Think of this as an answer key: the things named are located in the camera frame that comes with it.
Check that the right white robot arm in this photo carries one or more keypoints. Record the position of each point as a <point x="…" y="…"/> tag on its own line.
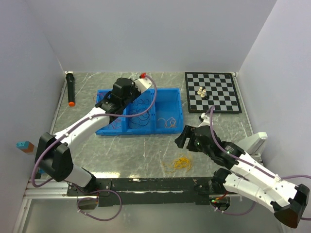
<point x="241" y="174"/>

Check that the blue three-compartment bin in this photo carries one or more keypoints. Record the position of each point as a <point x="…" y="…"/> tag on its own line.
<point x="164" y="117"/>

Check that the cream chess piece right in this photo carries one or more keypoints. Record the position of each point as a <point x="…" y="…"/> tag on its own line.
<point x="203" y="93"/>

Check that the blue and brown toy block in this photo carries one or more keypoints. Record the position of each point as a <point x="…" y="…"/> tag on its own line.
<point x="26" y="147"/>

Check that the black marker orange cap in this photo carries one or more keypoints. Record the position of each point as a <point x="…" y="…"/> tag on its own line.
<point x="71" y="89"/>

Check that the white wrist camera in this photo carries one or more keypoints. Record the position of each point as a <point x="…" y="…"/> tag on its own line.
<point x="143" y="83"/>
<point x="204" y="119"/>

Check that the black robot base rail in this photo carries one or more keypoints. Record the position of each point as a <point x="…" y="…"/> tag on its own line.
<point x="198" y="190"/>

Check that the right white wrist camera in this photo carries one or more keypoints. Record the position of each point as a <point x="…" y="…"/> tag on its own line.
<point x="204" y="119"/>

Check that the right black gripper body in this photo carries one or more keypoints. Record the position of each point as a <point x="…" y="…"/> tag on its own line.
<point x="194" y="144"/>

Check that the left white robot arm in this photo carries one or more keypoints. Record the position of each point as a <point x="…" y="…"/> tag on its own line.
<point x="53" y="153"/>

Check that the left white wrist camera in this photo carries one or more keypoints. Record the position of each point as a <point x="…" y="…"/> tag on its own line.
<point x="143" y="83"/>

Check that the black and white chessboard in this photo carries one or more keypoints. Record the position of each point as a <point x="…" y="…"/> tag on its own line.
<point x="219" y="87"/>

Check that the cream chess piece left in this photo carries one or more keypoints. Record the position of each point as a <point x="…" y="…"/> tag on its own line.
<point x="199" y="92"/>

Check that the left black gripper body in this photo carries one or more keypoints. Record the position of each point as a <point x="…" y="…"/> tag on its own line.
<point x="134" y="93"/>

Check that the cream chess piece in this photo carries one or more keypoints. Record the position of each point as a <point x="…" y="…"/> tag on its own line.
<point x="203" y="93"/>
<point x="199" y="92"/>

